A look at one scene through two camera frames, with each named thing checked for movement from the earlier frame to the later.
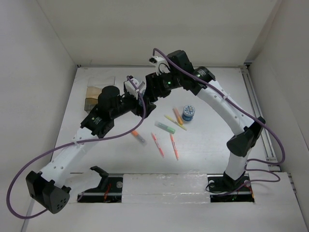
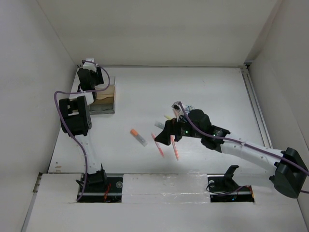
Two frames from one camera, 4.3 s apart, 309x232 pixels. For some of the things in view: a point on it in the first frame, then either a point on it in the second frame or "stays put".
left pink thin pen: x=158 y=144 stays put
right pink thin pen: x=174 y=146 stays put
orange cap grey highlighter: x=135 y=134 stays put
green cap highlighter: x=164 y=127 stays put
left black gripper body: x=129 y=103 → x=95 y=78
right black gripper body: x=164 y=83 → x=181 y=129
